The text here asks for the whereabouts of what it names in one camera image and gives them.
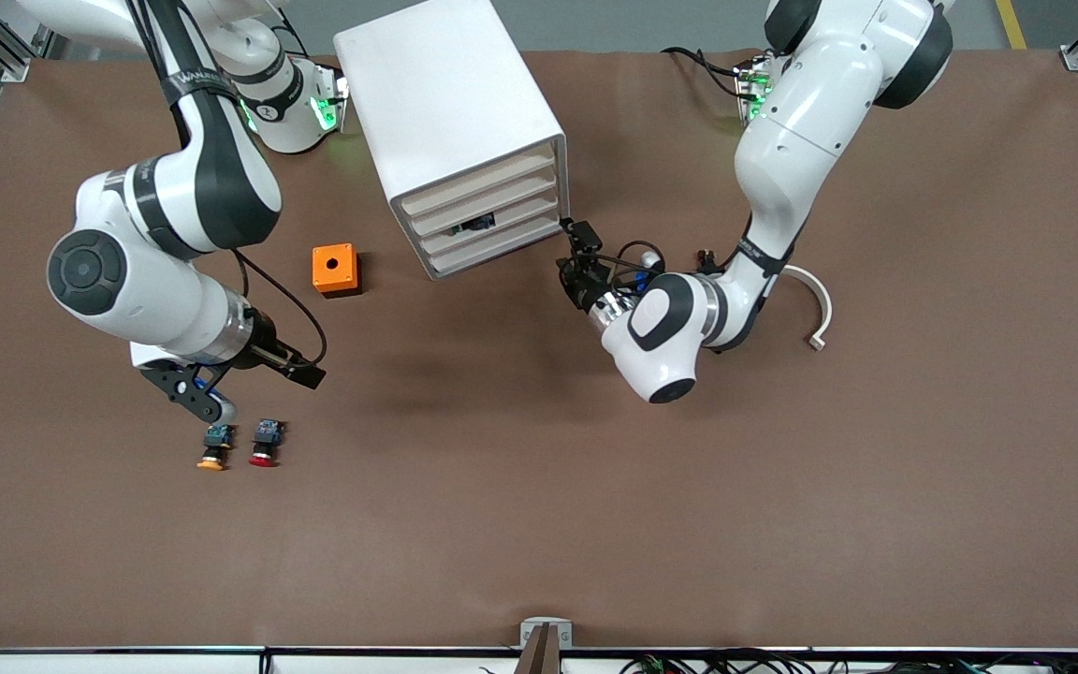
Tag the white table edge rail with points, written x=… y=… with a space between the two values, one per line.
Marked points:
x=80 y=665

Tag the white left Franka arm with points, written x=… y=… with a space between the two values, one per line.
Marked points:
x=801 y=140

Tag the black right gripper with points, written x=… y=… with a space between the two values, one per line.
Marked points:
x=265 y=342

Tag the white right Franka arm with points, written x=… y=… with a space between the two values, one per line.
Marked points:
x=146 y=290

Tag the red mushroom push button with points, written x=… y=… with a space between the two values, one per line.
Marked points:
x=266 y=433

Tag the grey metal stand bracket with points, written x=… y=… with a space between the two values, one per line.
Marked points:
x=528 y=635

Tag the yellow mushroom push button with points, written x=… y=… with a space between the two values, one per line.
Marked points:
x=216 y=437

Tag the white drawer cabinet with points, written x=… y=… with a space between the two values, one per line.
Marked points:
x=445 y=84

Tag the white plastic drawer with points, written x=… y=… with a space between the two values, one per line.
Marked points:
x=521 y=209
x=486 y=199
x=480 y=179
x=498 y=241

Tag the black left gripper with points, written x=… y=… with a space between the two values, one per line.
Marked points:
x=584 y=289

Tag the orange button enclosure box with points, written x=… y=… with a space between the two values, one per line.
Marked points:
x=322 y=257

